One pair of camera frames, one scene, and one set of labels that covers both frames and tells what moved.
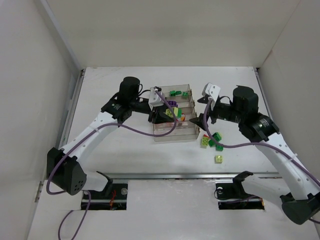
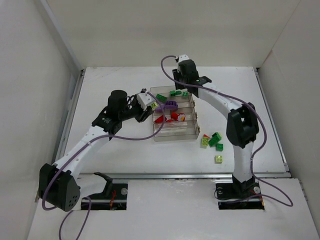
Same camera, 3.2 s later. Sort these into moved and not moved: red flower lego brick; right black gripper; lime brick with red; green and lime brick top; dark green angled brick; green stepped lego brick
Moved: right black gripper; green and lime brick top
Not moved: green stepped lego brick; lime brick with red; dark green angled brick; red flower lego brick
